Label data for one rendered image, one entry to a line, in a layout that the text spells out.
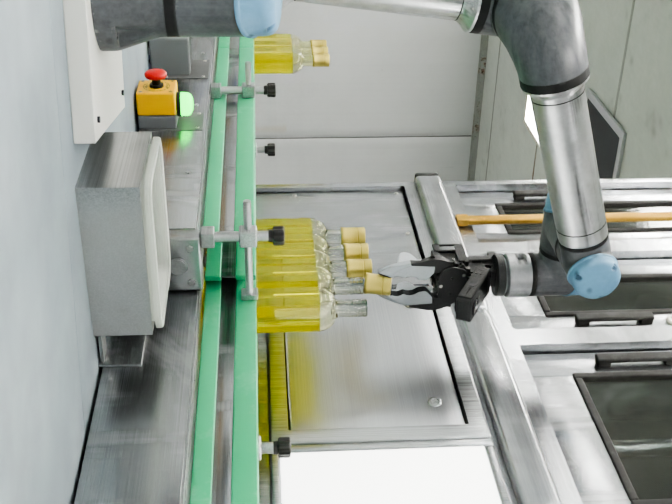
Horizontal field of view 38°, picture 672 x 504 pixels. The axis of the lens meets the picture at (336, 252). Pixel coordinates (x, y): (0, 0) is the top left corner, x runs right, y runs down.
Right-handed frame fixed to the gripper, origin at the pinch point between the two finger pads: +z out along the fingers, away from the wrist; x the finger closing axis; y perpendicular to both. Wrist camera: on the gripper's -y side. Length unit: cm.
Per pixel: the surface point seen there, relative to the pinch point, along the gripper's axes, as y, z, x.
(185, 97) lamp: 33, 34, 21
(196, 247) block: -9.5, 30.3, 13.6
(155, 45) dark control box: 58, 41, 22
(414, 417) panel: -18.6, -2.7, -13.0
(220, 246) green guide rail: 3.7, 27.3, 6.1
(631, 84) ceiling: 293, -155, -78
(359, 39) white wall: 589, -57, -153
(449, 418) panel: -19.2, -8.2, -13.0
